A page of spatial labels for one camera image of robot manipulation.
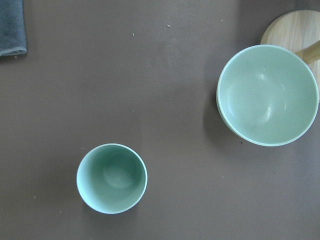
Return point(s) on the grey folded cloth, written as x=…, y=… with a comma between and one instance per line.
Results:
x=13, y=39

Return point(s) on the wooden stand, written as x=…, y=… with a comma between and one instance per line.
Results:
x=291, y=44

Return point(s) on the green plastic cup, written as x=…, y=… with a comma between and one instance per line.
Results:
x=111, y=178

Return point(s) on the green bowl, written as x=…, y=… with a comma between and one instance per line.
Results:
x=267, y=95

